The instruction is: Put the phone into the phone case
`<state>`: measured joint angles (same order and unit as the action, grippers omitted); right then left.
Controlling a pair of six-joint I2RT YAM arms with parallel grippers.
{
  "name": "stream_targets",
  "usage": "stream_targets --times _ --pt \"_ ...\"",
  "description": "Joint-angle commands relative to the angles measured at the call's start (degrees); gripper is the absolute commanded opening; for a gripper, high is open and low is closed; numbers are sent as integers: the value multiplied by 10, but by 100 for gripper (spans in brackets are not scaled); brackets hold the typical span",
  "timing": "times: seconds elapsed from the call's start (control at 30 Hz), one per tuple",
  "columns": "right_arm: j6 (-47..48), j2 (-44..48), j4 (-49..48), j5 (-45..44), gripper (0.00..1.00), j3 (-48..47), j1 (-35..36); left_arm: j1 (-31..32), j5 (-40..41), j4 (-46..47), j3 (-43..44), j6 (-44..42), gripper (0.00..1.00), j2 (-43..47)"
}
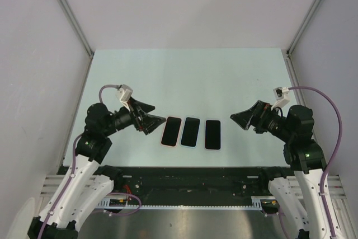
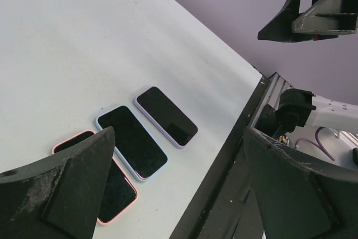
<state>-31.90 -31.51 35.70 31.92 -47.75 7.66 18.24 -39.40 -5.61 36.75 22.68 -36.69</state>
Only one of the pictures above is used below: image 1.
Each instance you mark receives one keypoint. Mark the pink phone case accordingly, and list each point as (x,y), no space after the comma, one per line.
(171,131)

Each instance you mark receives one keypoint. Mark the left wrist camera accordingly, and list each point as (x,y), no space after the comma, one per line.
(123,94)

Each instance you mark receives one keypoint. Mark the left aluminium frame post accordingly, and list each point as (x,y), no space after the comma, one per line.
(71,18)

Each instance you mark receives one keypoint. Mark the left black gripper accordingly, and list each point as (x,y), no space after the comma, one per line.
(148,122)

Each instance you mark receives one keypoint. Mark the right aluminium frame post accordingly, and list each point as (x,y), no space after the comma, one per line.
(312,10)

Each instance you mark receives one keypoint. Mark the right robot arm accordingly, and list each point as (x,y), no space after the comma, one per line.
(314,217)

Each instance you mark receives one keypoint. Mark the lavender phone case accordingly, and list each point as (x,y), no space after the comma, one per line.
(212,135)

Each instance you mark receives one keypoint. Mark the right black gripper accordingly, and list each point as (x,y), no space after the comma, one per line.
(257,114)

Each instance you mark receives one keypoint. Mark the black smartphone blue frame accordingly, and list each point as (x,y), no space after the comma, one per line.
(190,132)

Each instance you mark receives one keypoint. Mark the aluminium frame post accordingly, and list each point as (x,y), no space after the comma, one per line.
(312,10)
(71,18)

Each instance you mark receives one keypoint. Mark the slotted cable duct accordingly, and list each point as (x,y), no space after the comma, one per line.
(253,203)

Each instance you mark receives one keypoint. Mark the light blue phone case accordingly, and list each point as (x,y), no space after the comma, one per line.
(190,132)

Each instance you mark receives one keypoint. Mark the black smartphone teal frame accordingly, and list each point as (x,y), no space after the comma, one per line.
(212,135)

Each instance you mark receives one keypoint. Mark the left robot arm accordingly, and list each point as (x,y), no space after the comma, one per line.
(87,182)

